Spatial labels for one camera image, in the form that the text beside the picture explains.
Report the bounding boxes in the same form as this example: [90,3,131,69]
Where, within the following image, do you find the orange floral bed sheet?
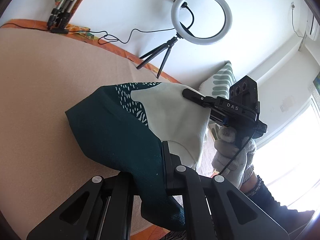
[1,19,168,239]

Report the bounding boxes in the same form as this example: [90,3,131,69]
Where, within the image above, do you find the dark sleeved right forearm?
[240,173,315,239]

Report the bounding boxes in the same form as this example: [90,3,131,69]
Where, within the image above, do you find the white ring light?
[171,0,233,46]

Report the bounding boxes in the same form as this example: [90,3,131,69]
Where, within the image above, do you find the black power cable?
[0,2,195,45]

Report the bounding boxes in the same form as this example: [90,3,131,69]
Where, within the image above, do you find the pink blanket on bed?
[0,27,216,240]

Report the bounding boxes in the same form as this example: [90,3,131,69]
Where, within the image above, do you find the white pillow green stripes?
[198,61,237,140]

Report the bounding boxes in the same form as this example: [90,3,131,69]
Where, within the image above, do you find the grey gloved right hand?
[212,126,257,188]

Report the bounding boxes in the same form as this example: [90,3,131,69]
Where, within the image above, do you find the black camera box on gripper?
[229,75,258,110]

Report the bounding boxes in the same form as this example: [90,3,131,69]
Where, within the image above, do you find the black mini tripod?
[136,33,182,78]

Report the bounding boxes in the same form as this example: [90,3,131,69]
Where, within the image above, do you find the white and teal printed shirt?
[66,82,210,231]

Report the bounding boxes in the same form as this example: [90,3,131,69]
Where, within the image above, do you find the white air conditioner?
[306,14,319,41]

